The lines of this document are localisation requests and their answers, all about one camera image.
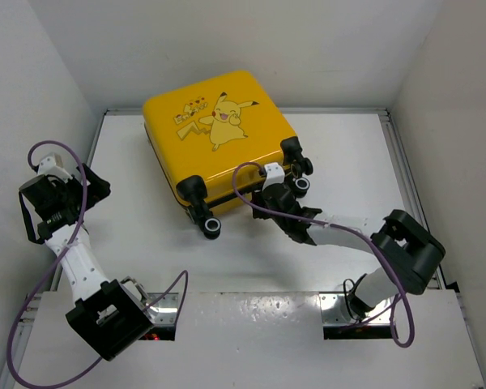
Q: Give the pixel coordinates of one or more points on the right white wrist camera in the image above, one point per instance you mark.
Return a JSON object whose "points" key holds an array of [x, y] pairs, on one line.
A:
{"points": [[274, 174]]}

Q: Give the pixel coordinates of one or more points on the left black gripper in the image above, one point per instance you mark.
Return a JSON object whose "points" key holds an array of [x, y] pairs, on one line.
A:
{"points": [[97, 189]]}

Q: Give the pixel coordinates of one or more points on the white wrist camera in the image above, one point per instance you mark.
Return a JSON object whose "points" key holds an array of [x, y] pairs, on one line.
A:
{"points": [[274, 174], [52, 165]]}

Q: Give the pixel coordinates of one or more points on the metal base plate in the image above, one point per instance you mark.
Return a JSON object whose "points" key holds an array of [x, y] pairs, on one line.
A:
{"points": [[334, 313], [164, 312]]}

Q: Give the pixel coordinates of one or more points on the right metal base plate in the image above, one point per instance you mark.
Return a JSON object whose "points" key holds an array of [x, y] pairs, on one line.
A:
{"points": [[334, 313]]}

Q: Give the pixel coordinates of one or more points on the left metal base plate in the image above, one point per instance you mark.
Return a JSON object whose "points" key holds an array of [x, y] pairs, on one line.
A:
{"points": [[164, 312]]}

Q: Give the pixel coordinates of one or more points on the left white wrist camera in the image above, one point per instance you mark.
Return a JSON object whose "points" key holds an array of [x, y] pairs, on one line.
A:
{"points": [[52, 165]]}

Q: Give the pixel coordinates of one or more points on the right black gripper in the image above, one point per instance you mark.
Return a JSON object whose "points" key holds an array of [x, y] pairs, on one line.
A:
{"points": [[261, 214]]}

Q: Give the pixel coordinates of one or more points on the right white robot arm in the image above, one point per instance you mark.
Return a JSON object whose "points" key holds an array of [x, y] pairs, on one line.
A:
{"points": [[408, 254]]}

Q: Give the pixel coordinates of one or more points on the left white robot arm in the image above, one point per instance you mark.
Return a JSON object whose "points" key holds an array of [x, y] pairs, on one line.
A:
{"points": [[106, 315]]}

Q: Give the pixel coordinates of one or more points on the yellow suitcase with dark lining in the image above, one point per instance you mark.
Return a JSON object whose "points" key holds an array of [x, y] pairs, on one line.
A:
{"points": [[203, 133]]}

